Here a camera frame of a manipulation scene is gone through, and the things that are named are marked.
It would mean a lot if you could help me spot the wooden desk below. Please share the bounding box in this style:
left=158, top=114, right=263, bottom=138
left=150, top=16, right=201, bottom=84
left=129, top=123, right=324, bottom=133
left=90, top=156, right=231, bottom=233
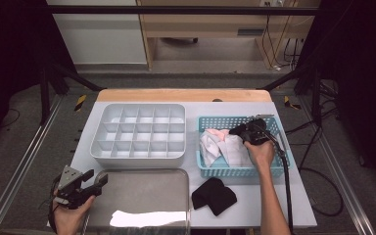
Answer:
left=136, top=0, right=321, bottom=71

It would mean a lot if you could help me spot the white divided storage box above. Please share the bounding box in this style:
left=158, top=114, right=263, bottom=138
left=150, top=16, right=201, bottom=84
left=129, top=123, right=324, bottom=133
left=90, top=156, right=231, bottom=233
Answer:
left=90, top=103, right=187, bottom=169

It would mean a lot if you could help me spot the aluminium frame rail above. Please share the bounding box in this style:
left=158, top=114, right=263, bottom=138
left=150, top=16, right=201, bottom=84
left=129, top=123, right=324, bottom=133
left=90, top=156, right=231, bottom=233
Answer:
left=298, top=96, right=376, bottom=235
left=0, top=94, right=65, bottom=235

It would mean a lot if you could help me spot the black curtain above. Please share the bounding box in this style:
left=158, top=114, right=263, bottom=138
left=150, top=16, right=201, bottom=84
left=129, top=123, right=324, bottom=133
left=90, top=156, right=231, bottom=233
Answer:
left=0, top=0, right=79, bottom=155
left=297, top=0, right=376, bottom=190

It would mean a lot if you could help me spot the black metal stand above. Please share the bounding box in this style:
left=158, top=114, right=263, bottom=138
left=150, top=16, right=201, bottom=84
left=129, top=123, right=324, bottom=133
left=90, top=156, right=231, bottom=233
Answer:
left=38, top=62, right=107, bottom=126
left=260, top=62, right=324, bottom=126

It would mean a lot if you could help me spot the blue perforated plastic basket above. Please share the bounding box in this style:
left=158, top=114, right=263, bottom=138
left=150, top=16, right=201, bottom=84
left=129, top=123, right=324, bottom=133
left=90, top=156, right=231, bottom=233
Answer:
left=195, top=116, right=297, bottom=180

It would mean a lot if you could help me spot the yellow black striped tape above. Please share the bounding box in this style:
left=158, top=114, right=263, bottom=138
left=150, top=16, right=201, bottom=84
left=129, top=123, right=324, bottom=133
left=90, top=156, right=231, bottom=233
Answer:
left=283, top=95, right=302, bottom=111
left=73, top=94, right=88, bottom=113

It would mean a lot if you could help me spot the white cabinet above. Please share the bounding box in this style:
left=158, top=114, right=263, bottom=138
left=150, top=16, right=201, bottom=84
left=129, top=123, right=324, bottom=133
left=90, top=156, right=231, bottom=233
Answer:
left=47, top=0, right=149, bottom=66

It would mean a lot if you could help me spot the person's left hand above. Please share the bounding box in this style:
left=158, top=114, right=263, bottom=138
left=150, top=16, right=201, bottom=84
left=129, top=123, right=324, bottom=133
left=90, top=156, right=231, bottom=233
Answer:
left=52, top=195, right=96, bottom=235

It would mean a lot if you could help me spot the pale grey table mat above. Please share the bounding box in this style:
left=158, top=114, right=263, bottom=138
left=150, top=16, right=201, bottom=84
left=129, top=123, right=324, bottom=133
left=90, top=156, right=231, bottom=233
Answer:
left=47, top=101, right=318, bottom=229

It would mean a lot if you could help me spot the right hand-held gripper cable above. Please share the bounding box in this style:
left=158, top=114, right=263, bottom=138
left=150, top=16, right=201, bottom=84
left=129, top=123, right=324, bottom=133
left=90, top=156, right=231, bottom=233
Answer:
left=262, top=128, right=296, bottom=235

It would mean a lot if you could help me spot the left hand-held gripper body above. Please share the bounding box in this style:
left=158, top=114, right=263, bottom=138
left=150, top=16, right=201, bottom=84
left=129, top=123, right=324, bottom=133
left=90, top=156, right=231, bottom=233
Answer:
left=52, top=165, right=96, bottom=210

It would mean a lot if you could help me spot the person's right hand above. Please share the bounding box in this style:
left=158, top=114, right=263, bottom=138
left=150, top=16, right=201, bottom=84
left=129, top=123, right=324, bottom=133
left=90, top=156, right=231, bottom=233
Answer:
left=244, top=139, right=276, bottom=170

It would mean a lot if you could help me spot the black floor cable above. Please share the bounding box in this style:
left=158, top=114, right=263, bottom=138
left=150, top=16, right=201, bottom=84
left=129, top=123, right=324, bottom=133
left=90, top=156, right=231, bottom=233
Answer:
left=285, top=107, right=345, bottom=217

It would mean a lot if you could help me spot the yellow cable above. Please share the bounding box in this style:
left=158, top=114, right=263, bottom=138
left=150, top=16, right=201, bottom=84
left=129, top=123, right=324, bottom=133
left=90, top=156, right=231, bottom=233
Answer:
left=265, top=0, right=300, bottom=68

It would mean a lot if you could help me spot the black horizontal frame bar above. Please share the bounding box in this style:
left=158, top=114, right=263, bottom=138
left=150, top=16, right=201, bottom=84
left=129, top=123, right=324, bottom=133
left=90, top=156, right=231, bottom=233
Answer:
left=47, top=5, right=321, bottom=17

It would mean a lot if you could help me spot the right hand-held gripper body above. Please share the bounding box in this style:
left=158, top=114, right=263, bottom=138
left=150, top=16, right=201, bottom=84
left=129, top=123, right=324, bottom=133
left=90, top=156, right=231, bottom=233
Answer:
left=239, top=114, right=275, bottom=146

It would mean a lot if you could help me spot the translucent grey box lid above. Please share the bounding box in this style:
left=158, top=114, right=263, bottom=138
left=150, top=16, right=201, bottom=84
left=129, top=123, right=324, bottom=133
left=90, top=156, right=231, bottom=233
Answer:
left=84, top=168, right=191, bottom=235

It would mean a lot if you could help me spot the white power strip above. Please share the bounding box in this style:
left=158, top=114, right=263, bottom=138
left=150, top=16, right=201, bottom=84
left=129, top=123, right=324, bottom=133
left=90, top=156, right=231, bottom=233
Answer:
left=260, top=0, right=295, bottom=8

